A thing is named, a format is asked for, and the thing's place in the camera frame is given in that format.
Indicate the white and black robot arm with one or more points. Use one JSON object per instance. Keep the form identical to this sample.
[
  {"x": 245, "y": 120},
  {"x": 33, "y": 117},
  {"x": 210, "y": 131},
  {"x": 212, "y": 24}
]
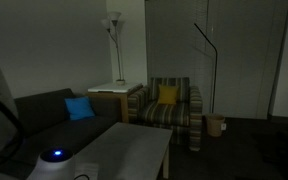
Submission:
[{"x": 55, "y": 166}]

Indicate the striped armchair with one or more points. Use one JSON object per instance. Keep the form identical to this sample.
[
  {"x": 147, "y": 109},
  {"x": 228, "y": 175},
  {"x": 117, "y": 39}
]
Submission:
[{"x": 164, "y": 115}]

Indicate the white multi-head floor lamp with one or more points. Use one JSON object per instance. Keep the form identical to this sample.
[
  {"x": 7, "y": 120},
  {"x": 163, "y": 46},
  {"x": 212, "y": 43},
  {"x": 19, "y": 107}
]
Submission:
[{"x": 114, "y": 16}]

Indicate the yellow throw pillow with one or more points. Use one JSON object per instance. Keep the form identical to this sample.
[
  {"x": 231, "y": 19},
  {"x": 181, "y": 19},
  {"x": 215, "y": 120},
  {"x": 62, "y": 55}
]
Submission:
[{"x": 168, "y": 95}]

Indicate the printed white paper sheet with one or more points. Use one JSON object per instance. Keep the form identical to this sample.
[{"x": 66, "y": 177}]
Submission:
[{"x": 91, "y": 168}]

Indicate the small white tag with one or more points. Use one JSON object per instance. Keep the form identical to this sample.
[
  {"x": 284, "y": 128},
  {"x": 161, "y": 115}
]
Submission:
[{"x": 223, "y": 127}]

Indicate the dark grey sofa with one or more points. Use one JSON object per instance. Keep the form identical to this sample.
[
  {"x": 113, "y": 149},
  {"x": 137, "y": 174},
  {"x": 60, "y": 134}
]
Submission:
[{"x": 50, "y": 113}]

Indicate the white-topped wooden side table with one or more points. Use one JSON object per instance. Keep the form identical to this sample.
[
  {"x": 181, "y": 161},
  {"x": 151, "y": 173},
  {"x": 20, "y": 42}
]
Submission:
[{"x": 112, "y": 88}]

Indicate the light wooden coffee table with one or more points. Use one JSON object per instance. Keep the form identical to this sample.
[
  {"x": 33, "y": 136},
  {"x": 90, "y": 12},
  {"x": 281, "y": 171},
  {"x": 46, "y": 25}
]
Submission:
[{"x": 127, "y": 146}]

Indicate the thin black floor lamp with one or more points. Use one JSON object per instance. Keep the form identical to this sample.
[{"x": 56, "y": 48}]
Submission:
[{"x": 215, "y": 83}]

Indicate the grey window blinds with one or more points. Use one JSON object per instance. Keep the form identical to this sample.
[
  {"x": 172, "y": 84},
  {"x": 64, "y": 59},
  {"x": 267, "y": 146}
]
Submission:
[{"x": 174, "y": 40}]

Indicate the beige waste basket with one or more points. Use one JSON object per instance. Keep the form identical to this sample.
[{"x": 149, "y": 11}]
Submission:
[{"x": 214, "y": 126}]

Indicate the blue throw pillow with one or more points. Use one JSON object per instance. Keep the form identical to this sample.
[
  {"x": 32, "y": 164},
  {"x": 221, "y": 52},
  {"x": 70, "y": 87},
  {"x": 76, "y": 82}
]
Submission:
[{"x": 79, "y": 108}]

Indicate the tall grey door panel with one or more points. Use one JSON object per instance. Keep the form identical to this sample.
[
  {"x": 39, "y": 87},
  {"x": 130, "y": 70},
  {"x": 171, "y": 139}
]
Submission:
[{"x": 247, "y": 60}]

